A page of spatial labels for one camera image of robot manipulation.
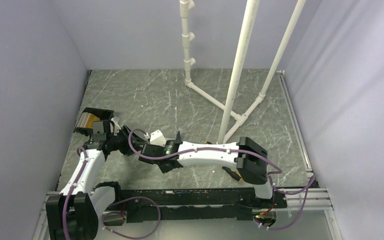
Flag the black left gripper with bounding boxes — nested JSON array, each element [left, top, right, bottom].
[[107, 125, 146, 157]]

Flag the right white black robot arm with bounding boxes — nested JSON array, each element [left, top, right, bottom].
[[138, 131, 275, 208]]

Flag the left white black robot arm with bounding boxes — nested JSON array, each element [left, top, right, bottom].
[[45, 119, 148, 240]]

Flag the black card storage box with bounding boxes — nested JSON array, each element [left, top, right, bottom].
[[73, 107, 115, 137]]

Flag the lower yellow black screwdriver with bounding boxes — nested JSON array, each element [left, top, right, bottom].
[[221, 166, 243, 182]]

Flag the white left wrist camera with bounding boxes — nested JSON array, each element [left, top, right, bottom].
[[110, 116, 121, 136]]

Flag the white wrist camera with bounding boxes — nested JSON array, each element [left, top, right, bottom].
[[149, 130, 167, 147], [110, 116, 121, 136]]

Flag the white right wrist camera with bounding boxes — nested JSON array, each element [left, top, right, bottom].
[[149, 130, 167, 147]]

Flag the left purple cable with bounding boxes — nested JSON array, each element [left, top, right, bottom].
[[61, 128, 162, 240]]

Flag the white PVC pipe frame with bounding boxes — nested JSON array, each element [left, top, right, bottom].
[[179, 0, 307, 144]]

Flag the aluminium extrusion rail frame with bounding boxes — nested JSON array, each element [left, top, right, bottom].
[[32, 70, 345, 240]]

